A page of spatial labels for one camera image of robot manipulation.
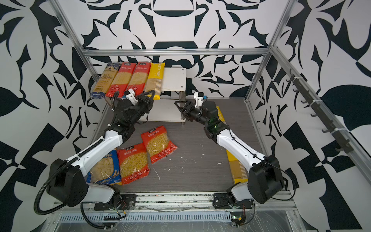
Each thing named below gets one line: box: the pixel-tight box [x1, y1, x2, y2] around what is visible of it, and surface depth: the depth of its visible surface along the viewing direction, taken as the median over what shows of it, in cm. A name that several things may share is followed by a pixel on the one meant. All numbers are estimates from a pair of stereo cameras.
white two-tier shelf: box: [139, 67, 187, 125], surface depth 83 cm
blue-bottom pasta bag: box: [86, 149, 123, 186], surface depth 81 cm
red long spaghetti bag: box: [106, 62, 137, 99], surface depth 81 cm
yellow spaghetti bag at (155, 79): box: [144, 62, 166, 101], surface depth 82 cm
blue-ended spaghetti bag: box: [90, 61, 121, 99], surface depth 80 cm
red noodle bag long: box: [127, 61, 152, 97], surface depth 82 cm
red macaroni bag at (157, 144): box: [141, 125, 179, 164], surface depth 93 cm
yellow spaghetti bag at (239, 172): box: [226, 149, 249, 185], surface depth 84 cm
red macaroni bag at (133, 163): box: [117, 142, 150, 186], surface depth 85 cm
